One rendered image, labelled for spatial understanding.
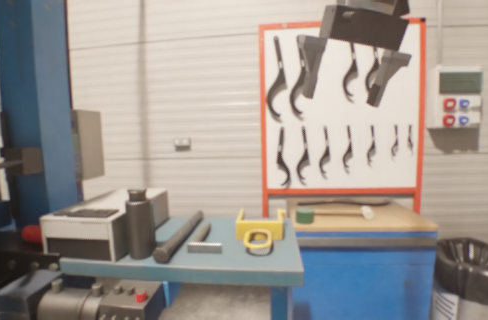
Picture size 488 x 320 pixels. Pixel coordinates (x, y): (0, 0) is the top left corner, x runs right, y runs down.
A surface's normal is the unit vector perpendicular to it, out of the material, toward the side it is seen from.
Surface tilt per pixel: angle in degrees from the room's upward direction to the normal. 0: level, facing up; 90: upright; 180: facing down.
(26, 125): 90
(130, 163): 90
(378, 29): 113
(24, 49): 90
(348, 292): 90
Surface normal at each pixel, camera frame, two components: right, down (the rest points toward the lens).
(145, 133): -0.11, 0.11
